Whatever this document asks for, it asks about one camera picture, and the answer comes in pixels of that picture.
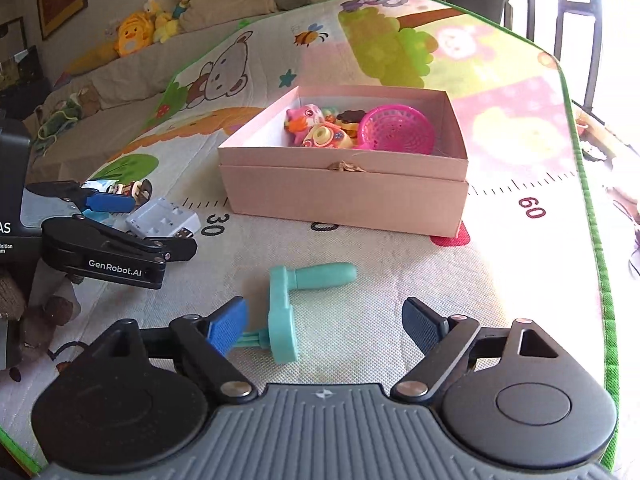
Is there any pink owl toy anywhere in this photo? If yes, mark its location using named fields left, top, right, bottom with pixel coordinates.
left=285, top=104, right=324, bottom=147

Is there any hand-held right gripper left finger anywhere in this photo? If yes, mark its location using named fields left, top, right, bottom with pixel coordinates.
left=102, top=296, right=256, bottom=405

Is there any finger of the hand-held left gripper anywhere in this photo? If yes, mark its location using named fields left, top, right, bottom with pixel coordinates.
left=25, top=180, right=137, bottom=214
left=74, top=214, right=198, bottom=264

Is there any beige sofa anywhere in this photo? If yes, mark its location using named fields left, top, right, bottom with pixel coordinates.
left=30, top=0, right=416, bottom=161

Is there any white battery charger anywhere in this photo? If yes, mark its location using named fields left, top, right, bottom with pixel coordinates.
left=125, top=197, right=199, bottom=240

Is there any green cloth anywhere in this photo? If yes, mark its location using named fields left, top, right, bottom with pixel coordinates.
left=36, top=101, right=84, bottom=137

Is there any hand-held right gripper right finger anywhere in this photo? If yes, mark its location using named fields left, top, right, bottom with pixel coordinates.
left=390, top=296, right=563, bottom=405

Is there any black window frame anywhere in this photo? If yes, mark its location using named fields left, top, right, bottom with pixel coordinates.
left=550, top=0, right=607, bottom=113

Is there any small yellow plush toy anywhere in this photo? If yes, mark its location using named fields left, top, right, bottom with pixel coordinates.
left=145, top=0, right=182, bottom=44

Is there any pink plastic toy basket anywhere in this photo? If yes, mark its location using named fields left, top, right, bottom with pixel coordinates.
left=357, top=104, right=436, bottom=155

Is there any yellow duck plush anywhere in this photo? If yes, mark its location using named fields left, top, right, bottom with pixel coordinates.
left=114, top=12, right=156, bottom=58

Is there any cartoon printed play mat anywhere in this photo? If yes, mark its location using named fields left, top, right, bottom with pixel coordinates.
left=0, top=0, right=621, bottom=480

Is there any pink cardboard box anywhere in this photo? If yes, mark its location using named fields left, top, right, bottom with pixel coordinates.
left=217, top=85, right=471, bottom=237

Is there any teal toy crank handle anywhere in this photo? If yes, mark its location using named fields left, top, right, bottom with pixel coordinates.
left=234, top=262, right=359, bottom=365

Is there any yellow pudding toy brown lid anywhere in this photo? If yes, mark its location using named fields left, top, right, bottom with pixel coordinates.
left=336, top=109, right=367, bottom=135

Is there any small figure toy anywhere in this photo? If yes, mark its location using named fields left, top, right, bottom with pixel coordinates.
left=107, top=179, right=153, bottom=202

